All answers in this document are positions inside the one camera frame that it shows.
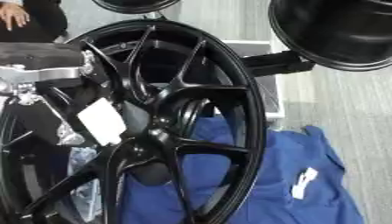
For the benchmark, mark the clear plastic bag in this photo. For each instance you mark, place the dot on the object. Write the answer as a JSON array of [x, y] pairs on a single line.
[[86, 186]]

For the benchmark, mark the person's hand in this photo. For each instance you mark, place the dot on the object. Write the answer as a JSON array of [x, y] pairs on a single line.
[[12, 15]]

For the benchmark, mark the large black round wheel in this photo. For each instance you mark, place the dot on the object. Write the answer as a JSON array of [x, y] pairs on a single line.
[[337, 32]]

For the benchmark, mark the person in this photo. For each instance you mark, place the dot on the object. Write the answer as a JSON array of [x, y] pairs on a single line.
[[46, 20]]

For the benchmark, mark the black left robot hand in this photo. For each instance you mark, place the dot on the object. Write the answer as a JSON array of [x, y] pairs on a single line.
[[102, 122]]

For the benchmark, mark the black spoked wheel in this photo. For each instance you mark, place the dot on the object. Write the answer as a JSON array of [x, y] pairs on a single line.
[[240, 96]]

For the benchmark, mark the black stand bracket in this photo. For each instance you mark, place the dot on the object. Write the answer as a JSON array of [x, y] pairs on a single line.
[[278, 62]]

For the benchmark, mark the small black round wheel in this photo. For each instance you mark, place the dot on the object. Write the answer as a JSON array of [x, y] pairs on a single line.
[[133, 5]]

